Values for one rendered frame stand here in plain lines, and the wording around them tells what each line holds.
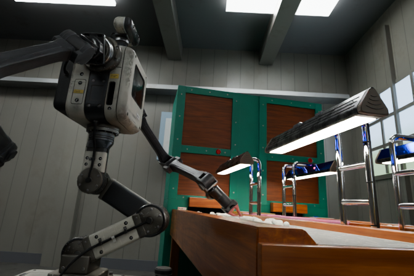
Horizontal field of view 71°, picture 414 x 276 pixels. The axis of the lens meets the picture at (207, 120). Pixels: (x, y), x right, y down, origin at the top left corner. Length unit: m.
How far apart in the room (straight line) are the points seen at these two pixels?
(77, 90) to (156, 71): 3.22
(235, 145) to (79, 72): 1.53
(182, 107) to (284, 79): 2.33
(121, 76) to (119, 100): 0.11
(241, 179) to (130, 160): 2.04
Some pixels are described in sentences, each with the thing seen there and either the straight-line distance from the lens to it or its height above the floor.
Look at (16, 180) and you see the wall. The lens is 4.73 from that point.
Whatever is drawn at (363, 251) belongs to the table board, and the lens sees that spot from 0.65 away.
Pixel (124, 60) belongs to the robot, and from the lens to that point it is 1.31.
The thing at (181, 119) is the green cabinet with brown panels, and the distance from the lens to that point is 2.45.
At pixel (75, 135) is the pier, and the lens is 4.35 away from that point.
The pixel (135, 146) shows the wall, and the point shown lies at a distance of 4.16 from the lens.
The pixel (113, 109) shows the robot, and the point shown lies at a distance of 1.24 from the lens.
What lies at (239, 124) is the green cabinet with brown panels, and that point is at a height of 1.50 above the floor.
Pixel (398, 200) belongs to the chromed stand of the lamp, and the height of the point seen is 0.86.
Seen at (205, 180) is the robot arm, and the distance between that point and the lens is 1.48.
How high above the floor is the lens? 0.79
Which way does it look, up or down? 16 degrees up
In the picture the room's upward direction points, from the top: 3 degrees clockwise
